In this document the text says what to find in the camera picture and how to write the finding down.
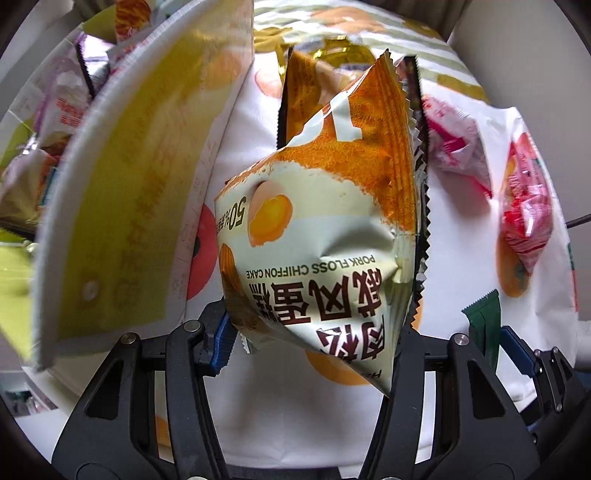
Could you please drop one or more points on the glossy gold snack packet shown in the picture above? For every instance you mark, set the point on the glossy gold snack packet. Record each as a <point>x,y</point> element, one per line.
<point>314,69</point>

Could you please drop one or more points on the red white printed packet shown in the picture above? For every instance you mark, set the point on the red white printed packet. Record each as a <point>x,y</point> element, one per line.
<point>526,207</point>

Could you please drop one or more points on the dark green snack packet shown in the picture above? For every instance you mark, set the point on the dark green snack packet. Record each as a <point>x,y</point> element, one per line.
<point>482,332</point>

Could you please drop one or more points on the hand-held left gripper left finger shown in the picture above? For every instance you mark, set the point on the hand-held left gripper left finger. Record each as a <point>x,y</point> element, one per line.
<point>219,344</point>

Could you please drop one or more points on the pink white snack packet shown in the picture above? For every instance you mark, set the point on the pink white snack packet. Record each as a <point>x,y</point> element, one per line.
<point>57,108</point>

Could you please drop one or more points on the brown striped snack packet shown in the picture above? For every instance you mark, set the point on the brown striped snack packet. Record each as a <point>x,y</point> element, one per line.
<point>418,138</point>

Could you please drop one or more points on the pork floss cake packet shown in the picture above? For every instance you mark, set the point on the pork floss cake packet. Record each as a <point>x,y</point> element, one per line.
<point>323,221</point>

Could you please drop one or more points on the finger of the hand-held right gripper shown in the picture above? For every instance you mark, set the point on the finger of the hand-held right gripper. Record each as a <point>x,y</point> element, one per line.
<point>517,351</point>

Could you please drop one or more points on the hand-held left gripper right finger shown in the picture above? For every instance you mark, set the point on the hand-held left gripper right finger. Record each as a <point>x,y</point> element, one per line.
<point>415,360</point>

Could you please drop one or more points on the purple snack packet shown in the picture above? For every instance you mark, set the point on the purple snack packet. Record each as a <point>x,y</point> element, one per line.
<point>94,69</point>

